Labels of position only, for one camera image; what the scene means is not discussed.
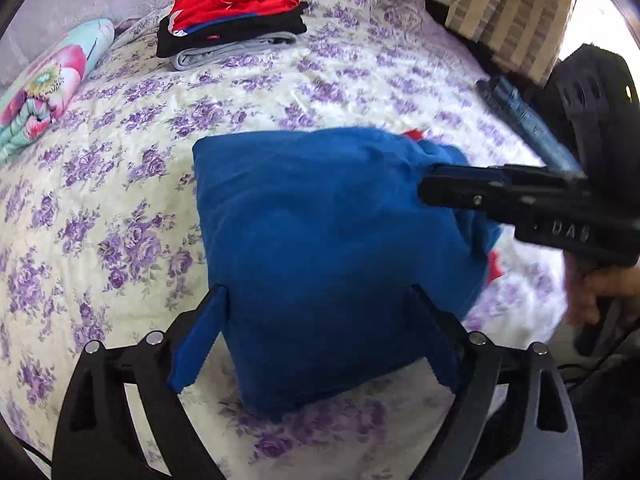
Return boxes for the blue and red pants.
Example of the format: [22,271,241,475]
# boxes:
[193,128,500,420]

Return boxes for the striped beige curtain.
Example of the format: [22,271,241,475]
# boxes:
[446,0,575,86]

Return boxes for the person's right hand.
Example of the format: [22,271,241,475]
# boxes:
[563,252,639,325]

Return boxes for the folded grey garment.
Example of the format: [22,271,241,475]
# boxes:
[169,32,297,72]

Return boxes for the folded black garment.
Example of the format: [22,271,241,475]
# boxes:
[156,1,309,58]

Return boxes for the folded floral blanket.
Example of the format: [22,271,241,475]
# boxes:
[1,18,115,162]

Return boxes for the blue denim jeans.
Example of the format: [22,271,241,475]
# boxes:
[475,76,582,172]

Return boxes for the folded red garment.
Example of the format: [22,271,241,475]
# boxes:
[167,0,300,37]

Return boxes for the purple floral bedspread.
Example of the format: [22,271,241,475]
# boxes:
[1,0,566,479]

